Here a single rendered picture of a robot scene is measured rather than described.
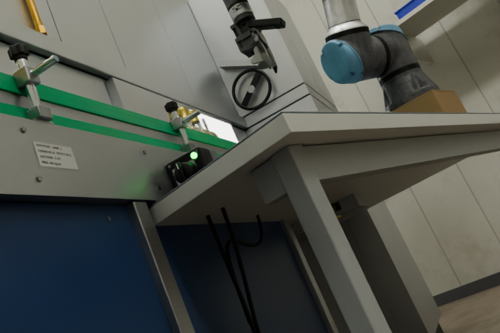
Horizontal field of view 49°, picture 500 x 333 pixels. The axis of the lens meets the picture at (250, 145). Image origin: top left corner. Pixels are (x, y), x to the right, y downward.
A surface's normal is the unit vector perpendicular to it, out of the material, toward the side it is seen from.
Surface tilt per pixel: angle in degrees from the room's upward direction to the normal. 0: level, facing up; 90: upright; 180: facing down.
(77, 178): 90
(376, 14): 90
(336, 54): 97
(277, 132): 90
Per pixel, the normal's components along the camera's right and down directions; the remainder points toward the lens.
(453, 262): -0.63, 0.04
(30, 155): 0.84, -0.46
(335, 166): 0.67, -0.47
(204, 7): -0.37, -0.11
